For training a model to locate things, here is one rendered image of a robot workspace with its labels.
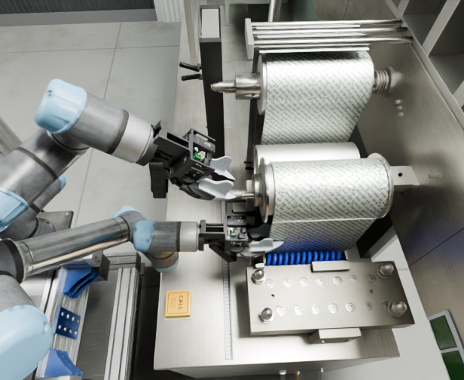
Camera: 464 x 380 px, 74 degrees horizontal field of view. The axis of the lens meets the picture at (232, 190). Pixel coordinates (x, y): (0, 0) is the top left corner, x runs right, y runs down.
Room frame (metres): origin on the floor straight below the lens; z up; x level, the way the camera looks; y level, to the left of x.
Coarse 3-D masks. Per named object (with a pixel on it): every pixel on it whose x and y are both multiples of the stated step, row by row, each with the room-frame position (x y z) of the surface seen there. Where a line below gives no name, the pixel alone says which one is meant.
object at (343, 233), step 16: (272, 224) 0.31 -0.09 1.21; (288, 224) 0.32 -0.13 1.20; (304, 224) 0.32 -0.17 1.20; (320, 224) 0.32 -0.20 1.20; (336, 224) 0.32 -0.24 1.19; (352, 224) 0.32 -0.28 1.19; (368, 224) 0.32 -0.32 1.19; (288, 240) 0.32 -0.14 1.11; (304, 240) 0.32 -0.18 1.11; (320, 240) 0.32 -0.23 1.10; (336, 240) 0.32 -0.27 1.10; (352, 240) 0.32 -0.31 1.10
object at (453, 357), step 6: (444, 354) 0.06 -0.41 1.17; (450, 354) 0.06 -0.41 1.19; (456, 354) 0.05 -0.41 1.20; (444, 360) 0.05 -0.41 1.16; (450, 360) 0.05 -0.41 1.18; (456, 360) 0.04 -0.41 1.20; (450, 366) 0.04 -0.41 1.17; (456, 366) 0.04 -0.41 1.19; (462, 366) 0.03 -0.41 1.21; (450, 372) 0.03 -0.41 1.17; (456, 372) 0.03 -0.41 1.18; (462, 372) 0.03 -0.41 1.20; (456, 378) 0.02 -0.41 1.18; (462, 378) 0.02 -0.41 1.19
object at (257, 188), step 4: (252, 176) 0.40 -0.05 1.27; (256, 176) 0.39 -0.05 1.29; (260, 176) 0.39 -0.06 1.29; (252, 180) 0.40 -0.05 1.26; (256, 180) 0.38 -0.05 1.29; (260, 180) 0.38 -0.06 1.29; (252, 184) 0.39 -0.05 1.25; (256, 184) 0.37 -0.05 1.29; (260, 184) 0.37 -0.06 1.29; (252, 188) 0.39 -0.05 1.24; (256, 188) 0.36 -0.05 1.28; (260, 188) 0.36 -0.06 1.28; (256, 192) 0.35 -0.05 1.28; (260, 192) 0.35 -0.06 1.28; (256, 196) 0.35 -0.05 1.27; (260, 196) 0.35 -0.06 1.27; (252, 200) 0.37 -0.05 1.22; (256, 200) 0.34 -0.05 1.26; (260, 200) 0.34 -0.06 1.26; (256, 204) 0.34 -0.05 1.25; (260, 204) 0.34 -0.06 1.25
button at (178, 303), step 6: (168, 294) 0.23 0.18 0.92; (174, 294) 0.23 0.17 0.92; (180, 294) 0.23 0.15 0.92; (186, 294) 0.23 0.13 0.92; (168, 300) 0.21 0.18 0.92; (174, 300) 0.21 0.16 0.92; (180, 300) 0.21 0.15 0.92; (186, 300) 0.21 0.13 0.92; (168, 306) 0.20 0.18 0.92; (174, 306) 0.20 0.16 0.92; (180, 306) 0.20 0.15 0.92; (186, 306) 0.20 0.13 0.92; (168, 312) 0.18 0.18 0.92; (174, 312) 0.18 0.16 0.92; (180, 312) 0.18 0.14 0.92; (186, 312) 0.18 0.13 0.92
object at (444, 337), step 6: (438, 318) 0.12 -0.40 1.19; (444, 318) 0.11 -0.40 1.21; (432, 324) 0.11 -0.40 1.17; (438, 324) 0.11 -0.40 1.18; (444, 324) 0.10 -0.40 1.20; (438, 330) 0.10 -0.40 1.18; (444, 330) 0.10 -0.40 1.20; (438, 336) 0.09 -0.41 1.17; (444, 336) 0.09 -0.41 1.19; (450, 336) 0.08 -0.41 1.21; (438, 342) 0.08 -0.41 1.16; (444, 342) 0.08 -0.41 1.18; (450, 342) 0.07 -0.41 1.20
